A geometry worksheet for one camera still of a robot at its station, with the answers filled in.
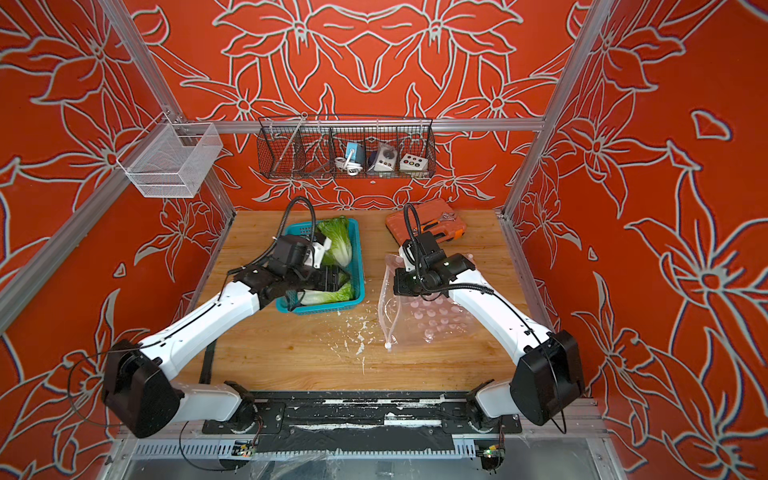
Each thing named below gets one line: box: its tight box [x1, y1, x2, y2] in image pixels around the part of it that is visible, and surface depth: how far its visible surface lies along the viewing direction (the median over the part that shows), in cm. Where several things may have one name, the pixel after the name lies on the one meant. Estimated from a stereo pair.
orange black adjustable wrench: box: [420, 214, 457, 232], surface depth 112 cm
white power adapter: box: [367, 143, 398, 172], surface depth 93 cm
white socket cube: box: [399, 153, 428, 171], surface depth 96 cm
